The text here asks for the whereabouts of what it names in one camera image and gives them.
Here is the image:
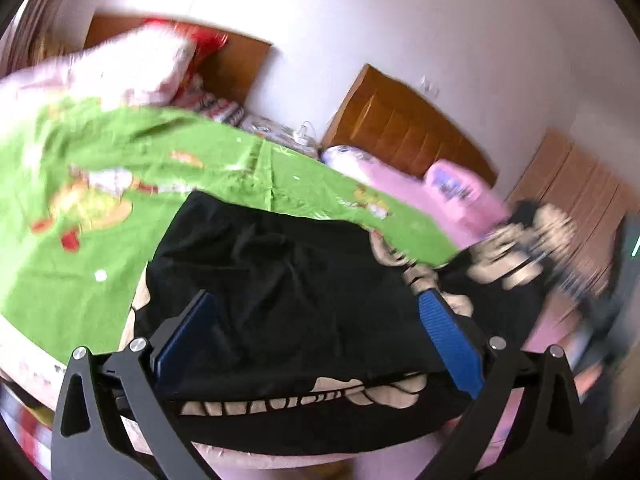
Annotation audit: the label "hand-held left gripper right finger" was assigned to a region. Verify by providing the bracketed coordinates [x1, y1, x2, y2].
[415, 287, 591, 480]

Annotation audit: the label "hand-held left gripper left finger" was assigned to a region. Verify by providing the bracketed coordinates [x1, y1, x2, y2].
[50, 290, 221, 480]

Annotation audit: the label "black pants with beige print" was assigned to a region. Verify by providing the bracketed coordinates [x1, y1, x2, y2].
[120, 190, 581, 458]

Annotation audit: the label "dark device with green light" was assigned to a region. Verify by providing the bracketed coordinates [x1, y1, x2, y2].
[607, 210, 640, 301]

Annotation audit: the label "light wooden wardrobe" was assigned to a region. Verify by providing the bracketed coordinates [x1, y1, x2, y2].
[505, 127, 640, 311]

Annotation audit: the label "pink pillow with purple print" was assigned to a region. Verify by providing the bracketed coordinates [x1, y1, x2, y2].
[320, 145, 511, 256]

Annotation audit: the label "red white plaid blanket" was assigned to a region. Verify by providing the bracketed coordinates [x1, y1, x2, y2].
[0, 380, 56, 431]

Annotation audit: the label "green printed bed sheet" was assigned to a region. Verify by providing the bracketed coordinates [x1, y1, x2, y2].
[0, 97, 466, 366]

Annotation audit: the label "patterned white bedding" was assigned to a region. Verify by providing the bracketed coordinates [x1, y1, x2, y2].
[172, 87, 321, 161]

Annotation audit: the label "wooden headboard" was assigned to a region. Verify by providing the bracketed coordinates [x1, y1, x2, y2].
[320, 62, 498, 188]
[82, 12, 273, 111]

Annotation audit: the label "pink quilt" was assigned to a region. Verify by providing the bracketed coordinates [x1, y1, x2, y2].
[0, 27, 198, 111]

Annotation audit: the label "red pillow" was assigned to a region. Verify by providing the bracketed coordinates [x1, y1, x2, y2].
[142, 17, 231, 96]

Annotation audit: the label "pinkish curtain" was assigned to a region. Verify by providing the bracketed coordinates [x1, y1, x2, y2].
[10, 0, 81, 61]

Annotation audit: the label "white charger cable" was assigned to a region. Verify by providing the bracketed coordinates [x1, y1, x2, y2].
[290, 120, 321, 148]

